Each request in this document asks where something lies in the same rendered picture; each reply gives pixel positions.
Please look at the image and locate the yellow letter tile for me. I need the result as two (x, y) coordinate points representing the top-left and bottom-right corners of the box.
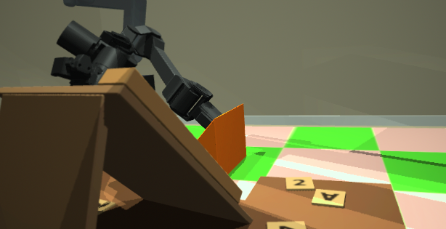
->
(312, 189), (346, 208)
(286, 177), (315, 190)
(267, 221), (307, 229)

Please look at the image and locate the tan tile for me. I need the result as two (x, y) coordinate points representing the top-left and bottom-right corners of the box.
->
(97, 199), (116, 215)

